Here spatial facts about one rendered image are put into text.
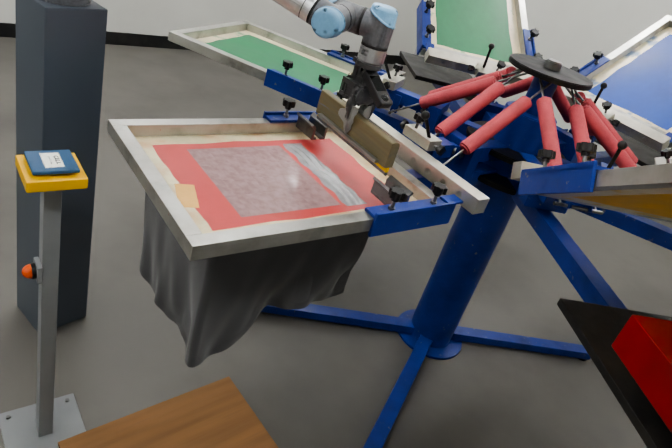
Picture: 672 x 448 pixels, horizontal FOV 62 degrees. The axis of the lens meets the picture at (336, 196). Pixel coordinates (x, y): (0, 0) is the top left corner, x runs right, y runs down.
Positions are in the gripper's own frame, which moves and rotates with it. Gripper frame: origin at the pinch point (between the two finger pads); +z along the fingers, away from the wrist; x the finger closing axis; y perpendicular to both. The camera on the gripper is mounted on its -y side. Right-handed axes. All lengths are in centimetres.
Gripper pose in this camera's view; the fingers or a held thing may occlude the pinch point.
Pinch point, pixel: (353, 130)
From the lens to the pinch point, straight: 165.0
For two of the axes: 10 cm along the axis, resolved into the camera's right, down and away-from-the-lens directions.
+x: -7.9, 0.9, -6.0
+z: -2.6, 8.4, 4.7
